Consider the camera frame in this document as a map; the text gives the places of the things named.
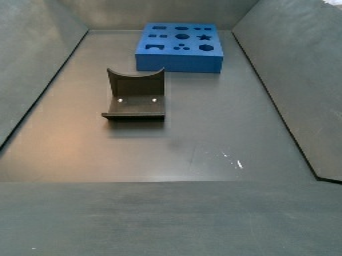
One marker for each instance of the black curved holder stand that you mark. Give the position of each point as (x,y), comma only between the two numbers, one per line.
(137,96)

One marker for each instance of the blue foam shape-sorting block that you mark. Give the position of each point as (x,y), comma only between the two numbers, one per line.
(179,47)

